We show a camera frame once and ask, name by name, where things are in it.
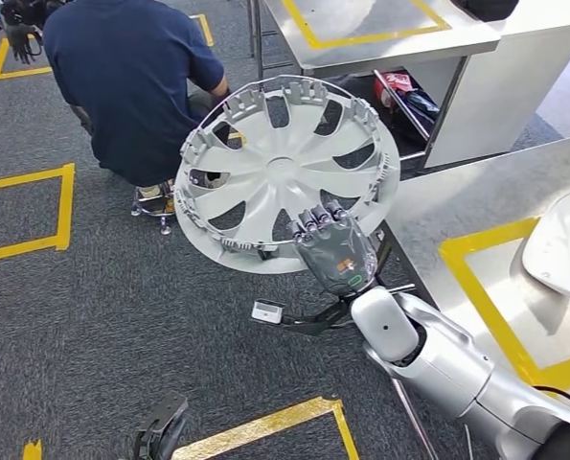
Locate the dark left robot hand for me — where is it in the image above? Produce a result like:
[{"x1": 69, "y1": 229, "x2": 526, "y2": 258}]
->
[{"x1": 132, "y1": 419, "x2": 187, "y2": 460}]

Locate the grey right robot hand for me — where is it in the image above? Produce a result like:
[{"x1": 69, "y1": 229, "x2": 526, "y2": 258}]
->
[{"x1": 288, "y1": 199, "x2": 378, "y2": 298}]

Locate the grey plastic wheel hubcap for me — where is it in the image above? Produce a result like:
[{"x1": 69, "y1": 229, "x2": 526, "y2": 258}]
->
[{"x1": 173, "y1": 75, "x2": 402, "y2": 275}]

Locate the steel workbench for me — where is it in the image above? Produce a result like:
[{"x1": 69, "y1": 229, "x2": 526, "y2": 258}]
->
[{"x1": 375, "y1": 131, "x2": 570, "y2": 460}]

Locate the white plastic cover part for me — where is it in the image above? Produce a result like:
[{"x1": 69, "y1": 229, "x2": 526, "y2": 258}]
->
[{"x1": 521, "y1": 184, "x2": 570, "y2": 306}]

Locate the yellow floor tape square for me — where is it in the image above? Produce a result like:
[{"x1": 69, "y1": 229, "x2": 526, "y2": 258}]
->
[{"x1": 172, "y1": 396, "x2": 360, "y2": 460}]

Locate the dark plastic bag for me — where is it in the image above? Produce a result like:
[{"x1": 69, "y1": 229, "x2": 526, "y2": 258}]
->
[{"x1": 399, "y1": 88, "x2": 441, "y2": 138}]

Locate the red plastic package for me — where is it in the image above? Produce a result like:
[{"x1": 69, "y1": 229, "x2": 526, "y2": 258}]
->
[{"x1": 373, "y1": 71, "x2": 415, "y2": 110}]

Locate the yellow tape rectangle on table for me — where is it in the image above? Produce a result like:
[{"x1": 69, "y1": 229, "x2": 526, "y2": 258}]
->
[{"x1": 439, "y1": 217, "x2": 570, "y2": 392}]

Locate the chrome stool base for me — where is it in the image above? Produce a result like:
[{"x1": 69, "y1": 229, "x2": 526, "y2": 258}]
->
[{"x1": 129, "y1": 179, "x2": 176, "y2": 238}]

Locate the white desk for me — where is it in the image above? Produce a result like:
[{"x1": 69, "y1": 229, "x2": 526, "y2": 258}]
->
[{"x1": 423, "y1": 0, "x2": 570, "y2": 172}]

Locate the black bag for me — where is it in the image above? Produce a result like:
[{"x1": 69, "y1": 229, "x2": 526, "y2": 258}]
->
[{"x1": 464, "y1": 0, "x2": 520, "y2": 22}]

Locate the person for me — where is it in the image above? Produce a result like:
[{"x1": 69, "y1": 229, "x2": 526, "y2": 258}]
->
[{"x1": 43, "y1": 0, "x2": 233, "y2": 198}]

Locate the black device with cables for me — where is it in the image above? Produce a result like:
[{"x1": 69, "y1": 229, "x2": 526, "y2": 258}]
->
[{"x1": 0, "y1": 0, "x2": 46, "y2": 66}]

